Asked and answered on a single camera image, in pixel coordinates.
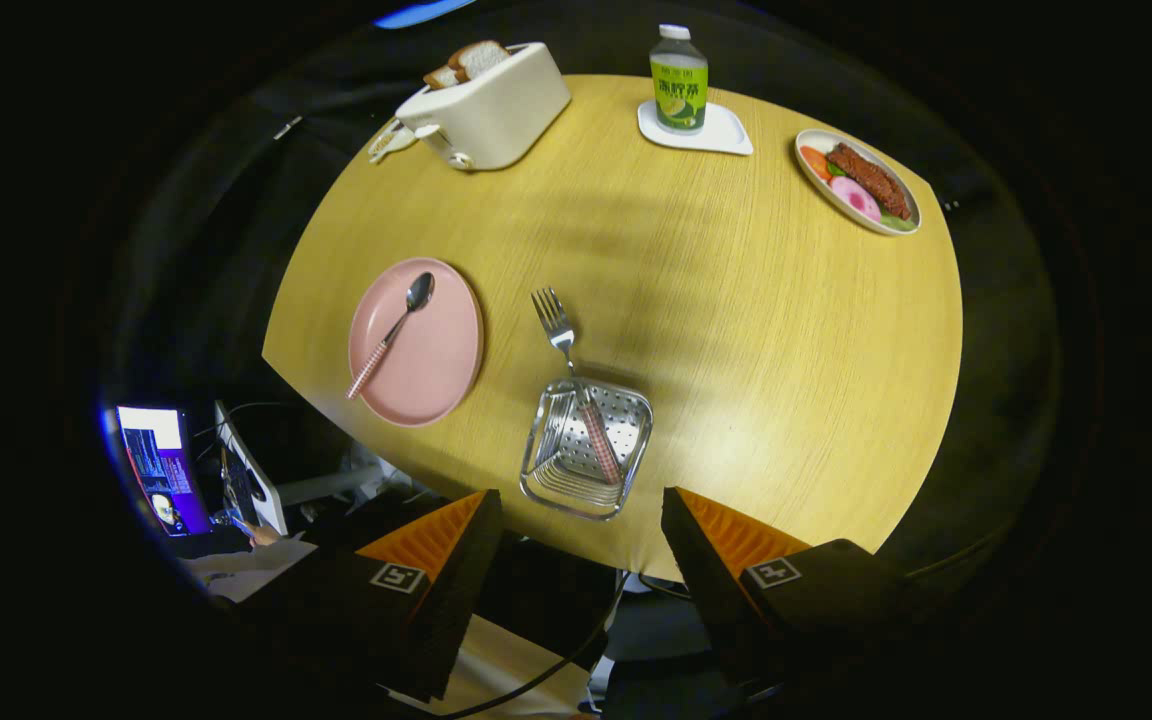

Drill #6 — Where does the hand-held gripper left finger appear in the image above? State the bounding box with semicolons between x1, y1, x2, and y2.
236;489;504;703

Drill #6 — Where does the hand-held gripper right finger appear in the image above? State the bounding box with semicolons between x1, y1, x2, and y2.
661;487;927;691

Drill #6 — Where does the spoon with pink checked handle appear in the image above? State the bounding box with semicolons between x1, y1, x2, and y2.
346;271;436;401

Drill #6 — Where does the fork with pink checked handle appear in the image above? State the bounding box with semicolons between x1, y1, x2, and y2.
531;287;625;488

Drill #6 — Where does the white cloth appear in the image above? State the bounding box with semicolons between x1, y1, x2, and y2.
181;535;319;603

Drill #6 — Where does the square metal drain basket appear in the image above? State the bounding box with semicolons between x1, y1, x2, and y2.
519;377;654;522

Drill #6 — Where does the pink round plate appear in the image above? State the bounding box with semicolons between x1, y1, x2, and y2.
348;258;485;429

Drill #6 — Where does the laptop with lit screen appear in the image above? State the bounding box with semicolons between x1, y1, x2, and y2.
116;405;212;538

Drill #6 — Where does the pink round food slice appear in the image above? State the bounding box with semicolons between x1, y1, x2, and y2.
829;176;882;223

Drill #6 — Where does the white oval food plate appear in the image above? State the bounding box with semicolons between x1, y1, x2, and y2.
794;128;923;237

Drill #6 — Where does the brown meat piece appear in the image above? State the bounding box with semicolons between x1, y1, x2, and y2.
825;142;912;221

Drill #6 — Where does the white square coaster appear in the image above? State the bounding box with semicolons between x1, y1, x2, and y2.
636;99;755;157

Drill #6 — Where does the white divided condiment tray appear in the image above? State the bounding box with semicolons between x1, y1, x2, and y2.
368;118;419;165

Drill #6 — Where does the white toaster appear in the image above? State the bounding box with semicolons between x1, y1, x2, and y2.
395;42;573;172

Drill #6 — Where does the green label drink bottle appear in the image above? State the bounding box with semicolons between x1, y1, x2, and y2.
649;24;709;136

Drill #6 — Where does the large bread slice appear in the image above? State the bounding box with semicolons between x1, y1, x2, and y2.
448;40;512;83

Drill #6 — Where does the black cable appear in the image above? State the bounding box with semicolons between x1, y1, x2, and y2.
436;575;632;719

